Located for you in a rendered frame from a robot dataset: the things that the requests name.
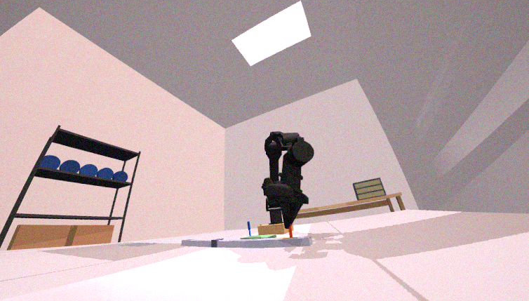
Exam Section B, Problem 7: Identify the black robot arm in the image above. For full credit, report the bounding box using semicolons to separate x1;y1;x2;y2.
262;131;314;225

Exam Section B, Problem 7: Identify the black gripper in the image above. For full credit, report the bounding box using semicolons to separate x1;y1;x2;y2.
265;169;309;229

